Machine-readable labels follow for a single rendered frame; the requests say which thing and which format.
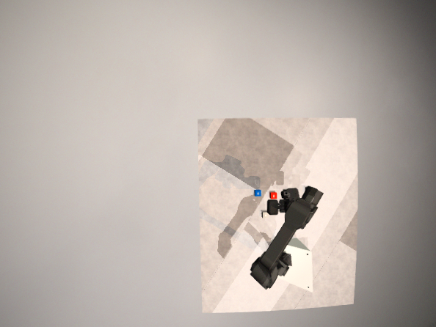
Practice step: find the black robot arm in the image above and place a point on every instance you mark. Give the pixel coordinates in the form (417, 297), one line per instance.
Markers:
(274, 261)

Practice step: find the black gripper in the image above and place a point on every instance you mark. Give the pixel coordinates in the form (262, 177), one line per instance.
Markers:
(274, 207)

